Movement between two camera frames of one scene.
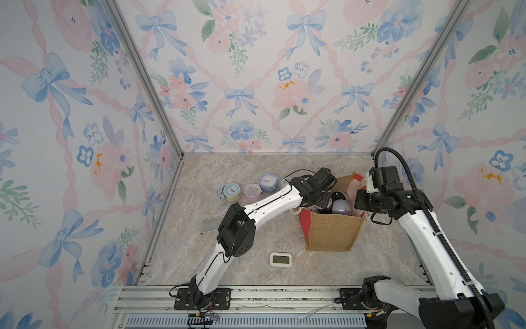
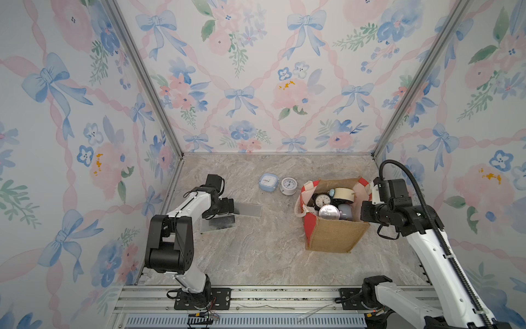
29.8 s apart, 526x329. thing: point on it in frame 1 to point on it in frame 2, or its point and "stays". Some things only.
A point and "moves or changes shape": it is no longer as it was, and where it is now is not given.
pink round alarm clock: (253, 192) to (329, 212)
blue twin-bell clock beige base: (231, 192) to (342, 193)
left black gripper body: (322, 200) to (224, 207)
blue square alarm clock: (269, 182) stays
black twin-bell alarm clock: (337, 195) moves or changes shape
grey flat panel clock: (211, 225) stays
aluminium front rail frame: (256, 307) stays
